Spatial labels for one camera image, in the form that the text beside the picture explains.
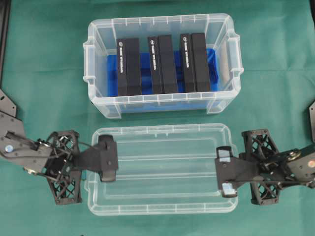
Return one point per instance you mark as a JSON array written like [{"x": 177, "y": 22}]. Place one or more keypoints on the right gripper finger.
[
  {"x": 229, "y": 190},
  {"x": 225, "y": 164}
]

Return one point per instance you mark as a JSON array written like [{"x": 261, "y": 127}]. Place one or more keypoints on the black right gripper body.
[{"x": 264, "y": 167}]

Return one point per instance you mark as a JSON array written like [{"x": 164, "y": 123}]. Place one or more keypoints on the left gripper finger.
[
  {"x": 108, "y": 153},
  {"x": 107, "y": 176}
]

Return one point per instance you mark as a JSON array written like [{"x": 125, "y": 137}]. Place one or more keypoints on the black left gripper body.
[{"x": 62, "y": 173}]

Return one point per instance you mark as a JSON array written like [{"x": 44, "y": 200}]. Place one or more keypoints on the clear plastic box lid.
[{"x": 167, "y": 169}]

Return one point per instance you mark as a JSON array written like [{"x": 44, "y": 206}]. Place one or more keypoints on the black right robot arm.
[{"x": 300, "y": 162}]

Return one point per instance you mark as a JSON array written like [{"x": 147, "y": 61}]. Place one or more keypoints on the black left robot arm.
[{"x": 17, "y": 149}]

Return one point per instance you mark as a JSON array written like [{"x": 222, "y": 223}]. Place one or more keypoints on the clear plastic storage box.
[{"x": 219, "y": 36}]

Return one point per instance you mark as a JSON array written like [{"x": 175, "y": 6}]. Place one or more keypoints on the blue foam insert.
[{"x": 112, "y": 80}]

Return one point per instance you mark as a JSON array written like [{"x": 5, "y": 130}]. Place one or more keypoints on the green table cloth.
[{"x": 43, "y": 74}]

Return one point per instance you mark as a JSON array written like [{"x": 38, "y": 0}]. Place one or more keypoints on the left black camera box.
[{"x": 128, "y": 67}]

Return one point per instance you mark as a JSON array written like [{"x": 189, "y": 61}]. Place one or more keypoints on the black camera box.
[
  {"x": 128, "y": 67},
  {"x": 162, "y": 64},
  {"x": 195, "y": 67}
]

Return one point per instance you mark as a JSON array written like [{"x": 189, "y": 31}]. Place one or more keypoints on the middle black camera box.
[{"x": 162, "y": 64}]

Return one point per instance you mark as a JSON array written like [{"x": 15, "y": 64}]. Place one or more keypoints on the right black camera box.
[{"x": 195, "y": 67}]

